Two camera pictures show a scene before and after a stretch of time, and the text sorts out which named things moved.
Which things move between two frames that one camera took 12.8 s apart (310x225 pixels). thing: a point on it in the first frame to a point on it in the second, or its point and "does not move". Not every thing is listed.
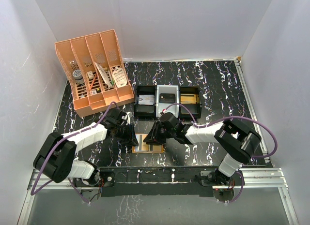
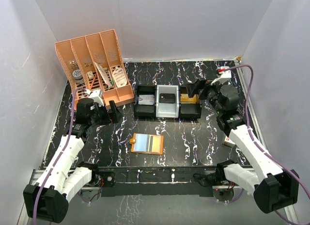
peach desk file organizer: (94, 67) does not move
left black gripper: (132, 141) to (113, 117)
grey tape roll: (77, 74) does not move
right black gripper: (153, 137) to (193, 88)
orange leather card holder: (144, 147) does not move
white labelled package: (119, 77) does not move
